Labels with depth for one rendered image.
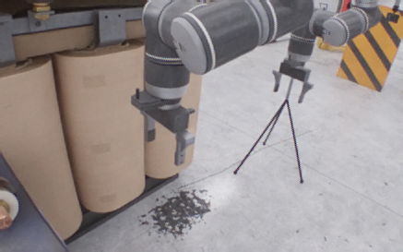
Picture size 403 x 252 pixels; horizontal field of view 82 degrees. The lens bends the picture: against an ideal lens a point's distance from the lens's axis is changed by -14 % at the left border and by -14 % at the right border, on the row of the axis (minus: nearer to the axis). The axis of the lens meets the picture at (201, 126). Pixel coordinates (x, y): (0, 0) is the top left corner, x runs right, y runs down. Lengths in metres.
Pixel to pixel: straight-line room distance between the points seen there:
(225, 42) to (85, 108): 0.83
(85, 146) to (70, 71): 0.36
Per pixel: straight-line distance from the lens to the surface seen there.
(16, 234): 0.69
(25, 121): 1.04
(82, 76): 1.10
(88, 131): 1.21
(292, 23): 0.53
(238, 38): 0.44
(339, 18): 1.04
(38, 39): 1.11
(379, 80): 5.55
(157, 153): 1.61
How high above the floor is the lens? 1.38
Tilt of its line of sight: 31 degrees down
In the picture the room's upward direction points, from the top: 7 degrees clockwise
